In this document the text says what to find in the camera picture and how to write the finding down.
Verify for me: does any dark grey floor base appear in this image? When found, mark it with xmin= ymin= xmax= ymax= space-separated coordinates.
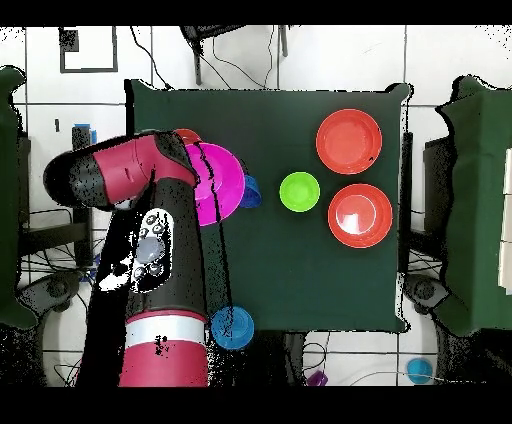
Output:
xmin=403 ymin=273 xmax=451 ymax=317
xmin=15 ymin=271 xmax=87 ymax=317

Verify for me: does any black metal stand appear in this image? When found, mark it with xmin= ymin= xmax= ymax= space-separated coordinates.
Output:
xmin=178 ymin=25 xmax=290 ymax=87

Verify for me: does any tangle of cables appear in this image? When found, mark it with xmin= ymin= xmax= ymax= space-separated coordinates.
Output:
xmin=17 ymin=207 xmax=105 ymax=388

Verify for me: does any green bowl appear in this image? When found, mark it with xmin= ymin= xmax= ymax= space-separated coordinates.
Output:
xmin=278 ymin=171 xmax=321 ymax=213

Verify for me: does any black table frame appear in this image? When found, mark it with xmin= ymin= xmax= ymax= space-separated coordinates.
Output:
xmin=17 ymin=124 xmax=97 ymax=269
xmin=398 ymin=131 xmax=414 ymax=277

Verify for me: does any dark blue bowl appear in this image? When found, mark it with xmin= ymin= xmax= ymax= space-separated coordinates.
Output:
xmin=239 ymin=174 xmax=264 ymax=209

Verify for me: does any dark green tablecloth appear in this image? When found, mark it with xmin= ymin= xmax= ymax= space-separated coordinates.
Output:
xmin=124 ymin=78 xmax=413 ymax=335

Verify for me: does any large pink bowl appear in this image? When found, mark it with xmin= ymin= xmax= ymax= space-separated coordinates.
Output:
xmin=184 ymin=142 xmax=246 ymax=228

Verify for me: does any large orange bowl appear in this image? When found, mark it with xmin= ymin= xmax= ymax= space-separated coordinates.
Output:
xmin=327 ymin=183 xmax=394 ymax=249
xmin=315 ymin=108 xmax=384 ymax=176

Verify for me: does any light blue bowl on floor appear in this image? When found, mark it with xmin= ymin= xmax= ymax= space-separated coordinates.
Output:
xmin=405 ymin=357 xmax=436 ymax=386

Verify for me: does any small light blue bowl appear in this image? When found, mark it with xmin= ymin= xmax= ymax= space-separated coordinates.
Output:
xmin=210 ymin=305 xmax=256 ymax=352

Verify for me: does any small orange bowl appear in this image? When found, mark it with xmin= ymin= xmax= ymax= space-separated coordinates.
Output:
xmin=174 ymin=128 xmax=203 ymax=146

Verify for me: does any neighbouring green cloth table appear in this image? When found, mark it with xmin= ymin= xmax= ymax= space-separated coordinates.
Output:
xmin=0 ymin=65 xmax=39 ymax=331
xmin=433 ymin=75 xmax=512 ymax=338

